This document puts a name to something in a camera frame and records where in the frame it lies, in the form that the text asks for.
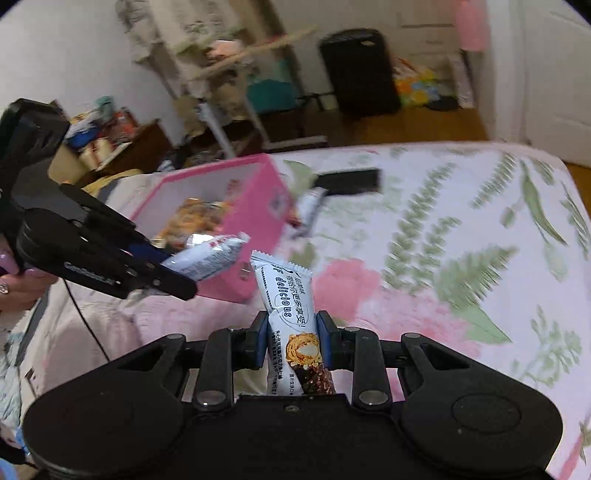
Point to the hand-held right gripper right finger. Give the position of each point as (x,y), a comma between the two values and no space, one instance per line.
(323,334)

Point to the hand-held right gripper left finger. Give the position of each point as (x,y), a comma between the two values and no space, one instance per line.
(262,333)

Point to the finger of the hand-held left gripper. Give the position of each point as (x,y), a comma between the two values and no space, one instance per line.
(175,284)
(143,251)

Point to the silver snack packet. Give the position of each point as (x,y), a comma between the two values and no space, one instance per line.
(207,256)

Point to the white chocolate snack bar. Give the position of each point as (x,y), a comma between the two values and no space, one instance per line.
(286,295)

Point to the orange and green snack bag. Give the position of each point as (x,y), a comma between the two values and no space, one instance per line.
(194,219)

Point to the pink storage box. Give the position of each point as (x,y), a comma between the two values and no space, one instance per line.
(258,207)

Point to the person's left hand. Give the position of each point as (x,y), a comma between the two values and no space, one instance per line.
(18,290)

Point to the floral bedsheet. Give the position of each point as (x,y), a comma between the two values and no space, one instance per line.
(415,277)

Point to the wooden nightstand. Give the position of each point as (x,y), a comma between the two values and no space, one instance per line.
(147,138)

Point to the red box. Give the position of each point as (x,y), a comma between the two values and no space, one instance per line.
(124,122)

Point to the silver snack bar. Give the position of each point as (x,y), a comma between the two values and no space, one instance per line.
(309,207)

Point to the black flat rectangular case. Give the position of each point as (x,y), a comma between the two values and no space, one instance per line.
(351,181)

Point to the teal chair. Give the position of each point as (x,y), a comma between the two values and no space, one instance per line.
(270,94)

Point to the white patterned cloth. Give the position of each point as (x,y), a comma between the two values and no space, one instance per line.
(157,32)

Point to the dark round floor mat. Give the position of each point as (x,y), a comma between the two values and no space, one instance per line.
(442,104)

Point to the black floor appliance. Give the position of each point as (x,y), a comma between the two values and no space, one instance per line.
(360,71)

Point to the colourful yellow bag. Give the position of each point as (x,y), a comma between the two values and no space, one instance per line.
(415,85)

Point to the white plastic bag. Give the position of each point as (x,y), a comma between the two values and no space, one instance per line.
(464,83)

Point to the white door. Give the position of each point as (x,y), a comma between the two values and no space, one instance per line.
(554,78)

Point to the pink garment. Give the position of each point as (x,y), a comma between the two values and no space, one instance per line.
(471,23)

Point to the white frame side table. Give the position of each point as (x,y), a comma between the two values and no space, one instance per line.
(217,124)

